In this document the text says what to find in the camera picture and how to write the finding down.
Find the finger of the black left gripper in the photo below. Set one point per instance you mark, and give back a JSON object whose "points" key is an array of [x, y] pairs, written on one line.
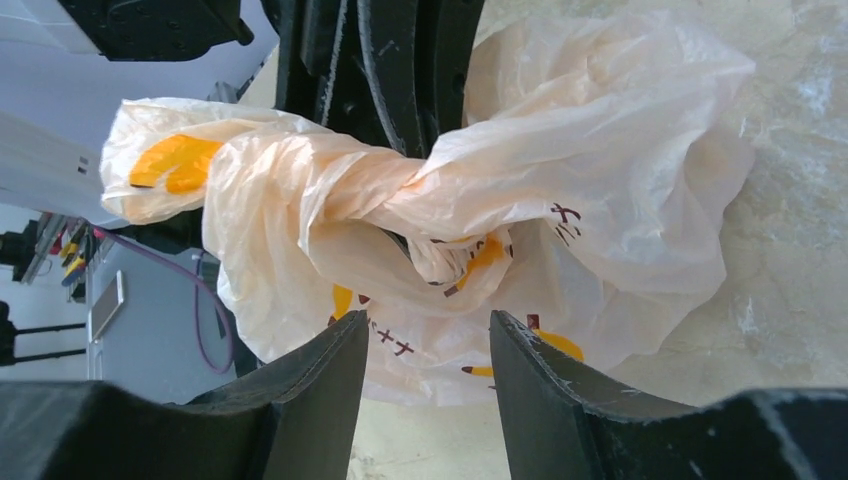
{"points": [[416, 57], [323, 73]]}

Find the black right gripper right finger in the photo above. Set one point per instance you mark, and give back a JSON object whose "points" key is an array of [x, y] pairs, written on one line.
{"points": [[562, 419]]}

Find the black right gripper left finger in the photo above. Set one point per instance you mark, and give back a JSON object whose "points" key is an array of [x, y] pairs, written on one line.
{"points": [[293, 418]]}

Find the translucent orange plastic bag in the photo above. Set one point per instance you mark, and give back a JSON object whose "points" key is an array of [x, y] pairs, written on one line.
{"points": [[584, 196]]}

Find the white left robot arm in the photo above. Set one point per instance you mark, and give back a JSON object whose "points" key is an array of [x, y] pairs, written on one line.
{"points": [[67, 65]]}

